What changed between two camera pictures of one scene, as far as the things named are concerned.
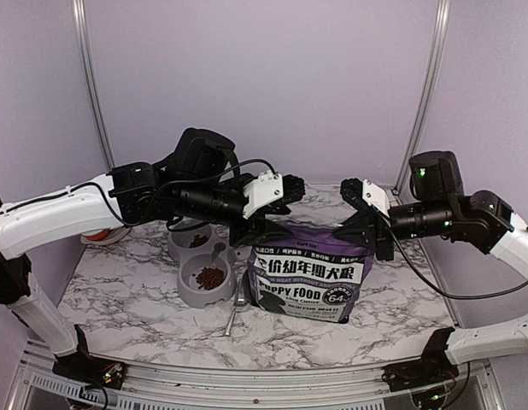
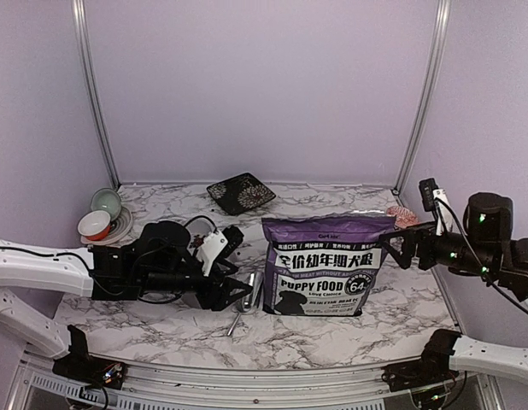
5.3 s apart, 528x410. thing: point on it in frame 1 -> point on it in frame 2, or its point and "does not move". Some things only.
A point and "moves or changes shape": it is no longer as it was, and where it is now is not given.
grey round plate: x=117 y=235 does not move
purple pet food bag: x=311 y=272 moves or changes shape
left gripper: x=259 y=230 -> x=219 y=301
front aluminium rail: x=149 y=388 does not move
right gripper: x=372 y=234 -> x=424 y=234
